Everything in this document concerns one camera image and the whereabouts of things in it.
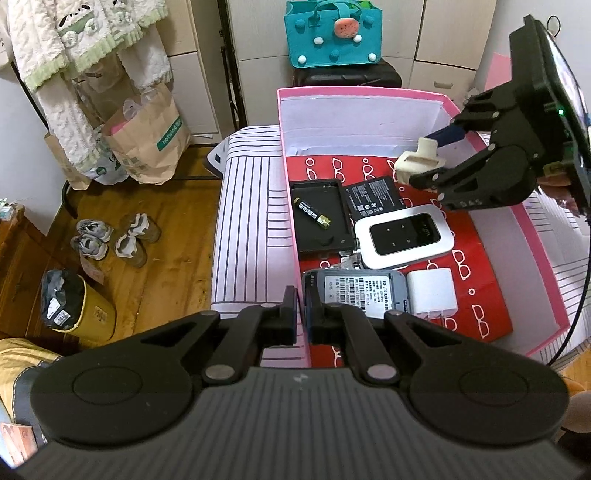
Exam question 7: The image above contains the teal felt bag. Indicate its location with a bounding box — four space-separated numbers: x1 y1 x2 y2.
283 0 383 70

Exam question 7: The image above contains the black bin liner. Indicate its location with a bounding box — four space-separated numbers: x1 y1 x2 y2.
39 270 86 330

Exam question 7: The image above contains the light wood cabinet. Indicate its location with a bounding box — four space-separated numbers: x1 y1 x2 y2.
161 0 220 137

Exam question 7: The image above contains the white charger adapter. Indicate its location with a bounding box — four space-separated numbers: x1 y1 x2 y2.
405 268 459 321

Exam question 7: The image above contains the person's right hand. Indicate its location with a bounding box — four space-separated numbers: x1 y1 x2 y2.
538 182 583 215

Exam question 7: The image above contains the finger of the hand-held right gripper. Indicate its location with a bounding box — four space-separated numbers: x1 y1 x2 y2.
422 83 520 148
409 143 499 204

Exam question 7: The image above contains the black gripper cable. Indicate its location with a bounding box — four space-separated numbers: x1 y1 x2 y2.
549 249 591 367

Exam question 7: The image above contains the orange box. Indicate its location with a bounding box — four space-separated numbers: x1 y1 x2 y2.
0 422 38 467

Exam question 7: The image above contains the white refrigerator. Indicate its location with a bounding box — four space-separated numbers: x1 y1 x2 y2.
475 0 591 93

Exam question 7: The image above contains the black metal clothes rack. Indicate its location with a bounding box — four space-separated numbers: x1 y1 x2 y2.
9 55 227 219

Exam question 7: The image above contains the plain brown paper bag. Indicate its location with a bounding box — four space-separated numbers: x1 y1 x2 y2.
44 131 93 191

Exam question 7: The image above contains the black battery pack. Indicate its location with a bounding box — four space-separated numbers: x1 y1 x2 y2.
346 175 408 221

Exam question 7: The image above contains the grey labelled device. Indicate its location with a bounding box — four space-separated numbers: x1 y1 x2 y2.
301 268 409 324

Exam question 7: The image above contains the pink plastic bag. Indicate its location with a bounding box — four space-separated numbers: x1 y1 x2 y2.
482 52 514 100

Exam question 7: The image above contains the red printed paper sheet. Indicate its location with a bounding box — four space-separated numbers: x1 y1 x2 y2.
286 154 514 370

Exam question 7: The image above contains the pink storage box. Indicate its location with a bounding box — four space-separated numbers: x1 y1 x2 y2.
276 87 570 370

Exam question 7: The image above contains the cream plastic holder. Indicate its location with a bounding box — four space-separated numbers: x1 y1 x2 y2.
397 137 446 185

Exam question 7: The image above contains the wooden side table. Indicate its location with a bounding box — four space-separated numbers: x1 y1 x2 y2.
0 203 28 296

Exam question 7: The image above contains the small paper slip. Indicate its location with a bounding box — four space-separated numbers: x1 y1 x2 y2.
79 256 108 283

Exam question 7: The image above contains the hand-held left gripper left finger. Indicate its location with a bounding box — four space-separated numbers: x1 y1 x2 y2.
139 285 298 387

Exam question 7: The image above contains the black plastic tray cover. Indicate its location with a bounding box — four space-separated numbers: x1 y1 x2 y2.
289 178 356 254

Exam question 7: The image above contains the yellow dark printed cloth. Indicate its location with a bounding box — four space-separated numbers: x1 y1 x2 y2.
0 338 63 425

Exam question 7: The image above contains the white fleece pajama jacket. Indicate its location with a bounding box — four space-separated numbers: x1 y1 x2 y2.
9 0 169 93

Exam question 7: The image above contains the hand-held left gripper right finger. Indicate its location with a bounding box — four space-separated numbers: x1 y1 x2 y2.
302 288 467 386

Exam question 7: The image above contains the brown paper bag green print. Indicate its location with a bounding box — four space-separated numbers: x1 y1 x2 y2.
102 83 192 185

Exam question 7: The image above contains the grey sneaker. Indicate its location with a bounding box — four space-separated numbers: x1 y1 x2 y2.
70 234 108 259
76 219 114 244

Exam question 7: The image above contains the black suitcase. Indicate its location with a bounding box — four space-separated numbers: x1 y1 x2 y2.
293 59 402 89

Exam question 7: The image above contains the yellow trash bin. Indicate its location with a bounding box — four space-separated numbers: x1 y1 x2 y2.
39 270 117 342

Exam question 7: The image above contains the silver black mobile router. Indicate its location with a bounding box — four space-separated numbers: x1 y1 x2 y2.
353 205 454 271

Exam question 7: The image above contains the white bag green logo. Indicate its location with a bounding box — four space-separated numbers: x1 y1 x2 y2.
81 134 130 185

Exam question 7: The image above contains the black gold small battery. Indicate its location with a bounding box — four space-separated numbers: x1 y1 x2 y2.
295 198 333 230

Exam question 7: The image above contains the beige wardrobe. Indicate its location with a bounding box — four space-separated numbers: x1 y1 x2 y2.
226 0 499 134

